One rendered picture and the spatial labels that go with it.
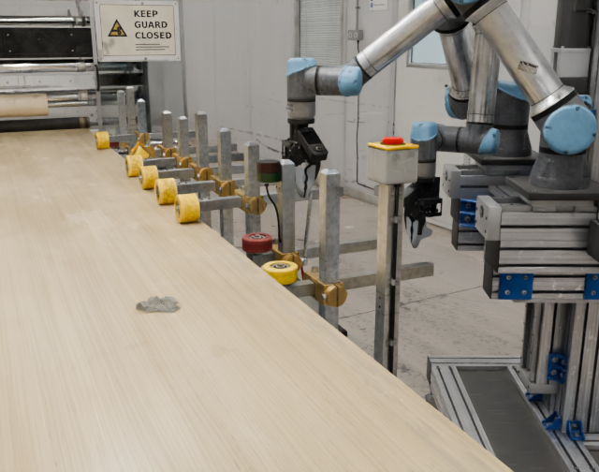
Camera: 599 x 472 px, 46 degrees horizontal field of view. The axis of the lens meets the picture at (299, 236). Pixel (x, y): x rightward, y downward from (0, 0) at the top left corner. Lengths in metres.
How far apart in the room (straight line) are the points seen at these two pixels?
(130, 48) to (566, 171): 2.88
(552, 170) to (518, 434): 0.90
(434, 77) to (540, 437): 3.54
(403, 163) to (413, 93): 4.35
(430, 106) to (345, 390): 4.51
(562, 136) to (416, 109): 3.93
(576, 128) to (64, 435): 1.27
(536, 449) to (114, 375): 1.49
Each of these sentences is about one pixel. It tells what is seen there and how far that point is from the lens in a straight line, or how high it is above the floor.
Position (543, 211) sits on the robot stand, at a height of 0.98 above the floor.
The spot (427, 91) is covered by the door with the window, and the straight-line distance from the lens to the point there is 5.52.
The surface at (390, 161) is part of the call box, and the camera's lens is 1.29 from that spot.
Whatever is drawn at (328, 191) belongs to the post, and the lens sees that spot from 1.56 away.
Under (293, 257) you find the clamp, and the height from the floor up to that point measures 0.87.
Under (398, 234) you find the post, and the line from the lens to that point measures 1.35.
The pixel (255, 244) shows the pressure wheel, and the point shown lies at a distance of 1.82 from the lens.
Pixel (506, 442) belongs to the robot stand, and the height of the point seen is 0.21.
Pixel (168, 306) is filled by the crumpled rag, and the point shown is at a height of 0.91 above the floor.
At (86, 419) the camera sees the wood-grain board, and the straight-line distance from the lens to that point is 1.06.
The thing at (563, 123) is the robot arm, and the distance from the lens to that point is 1.74.
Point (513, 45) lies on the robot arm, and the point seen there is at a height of 1.39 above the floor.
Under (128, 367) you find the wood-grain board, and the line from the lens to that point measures 1.19.
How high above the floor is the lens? 1.41
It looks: 16 degrees down
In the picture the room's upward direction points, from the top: straight up
